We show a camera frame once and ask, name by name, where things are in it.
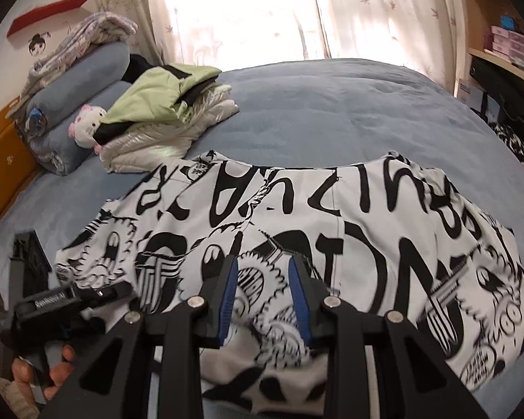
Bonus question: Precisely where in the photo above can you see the pale patterned curtain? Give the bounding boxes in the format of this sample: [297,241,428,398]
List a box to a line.
[87,0,459,73]

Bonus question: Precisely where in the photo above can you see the red wall shelf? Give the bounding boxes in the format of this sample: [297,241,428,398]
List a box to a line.
[6,0,93,36]

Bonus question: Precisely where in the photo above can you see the orange wooden headboard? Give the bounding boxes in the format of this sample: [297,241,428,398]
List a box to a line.
[0,105,42,243]

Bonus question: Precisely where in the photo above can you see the cartoon figure wall sticker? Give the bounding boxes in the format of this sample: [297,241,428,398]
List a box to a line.
[27,32,49,57]

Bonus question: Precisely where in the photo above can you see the green and cream folded jackets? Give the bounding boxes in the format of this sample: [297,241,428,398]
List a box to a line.
[100,83,241,173]

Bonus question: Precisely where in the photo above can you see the striped folded blanket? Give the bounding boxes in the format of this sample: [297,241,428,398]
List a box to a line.
[30,11,138,77]

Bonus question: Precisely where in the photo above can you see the person's left hand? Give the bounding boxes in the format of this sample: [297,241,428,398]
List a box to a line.
[11,344,78,403]

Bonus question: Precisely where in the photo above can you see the stack of pink boxes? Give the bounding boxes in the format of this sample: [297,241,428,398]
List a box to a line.
[491,25,524,64]

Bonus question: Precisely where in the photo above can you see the black and white printed jacket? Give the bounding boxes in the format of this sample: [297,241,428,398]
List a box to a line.
[54,150,524,419]

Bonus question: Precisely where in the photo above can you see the wooden shelf unit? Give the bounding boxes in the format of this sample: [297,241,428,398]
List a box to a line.
[453,0,524,110]

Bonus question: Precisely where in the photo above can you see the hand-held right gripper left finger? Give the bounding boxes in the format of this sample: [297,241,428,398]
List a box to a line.
[39,256,239,419]

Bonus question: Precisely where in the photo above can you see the light green folded jacket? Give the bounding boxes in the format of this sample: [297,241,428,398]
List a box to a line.
[107,63,223,125]

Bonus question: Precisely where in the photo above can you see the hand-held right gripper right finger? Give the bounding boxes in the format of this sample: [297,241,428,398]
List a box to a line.
[288,256,490,419]

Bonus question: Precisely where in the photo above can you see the black and white patterned cloth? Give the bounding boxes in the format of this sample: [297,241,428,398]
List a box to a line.
[491,122,524,193]

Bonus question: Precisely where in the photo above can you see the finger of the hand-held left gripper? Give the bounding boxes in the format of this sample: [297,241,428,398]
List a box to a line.
[72,281,134,305]
[10,229,50,298]

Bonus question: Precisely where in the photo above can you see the black folded garment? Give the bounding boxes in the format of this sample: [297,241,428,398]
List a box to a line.
[121,53,160,84]

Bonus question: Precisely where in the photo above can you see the white and pink plush toy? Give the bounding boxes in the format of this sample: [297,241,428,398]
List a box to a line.
[68,104,110,155]

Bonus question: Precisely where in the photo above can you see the bed with blue sheet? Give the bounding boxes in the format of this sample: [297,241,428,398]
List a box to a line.
[0,58,524,419]

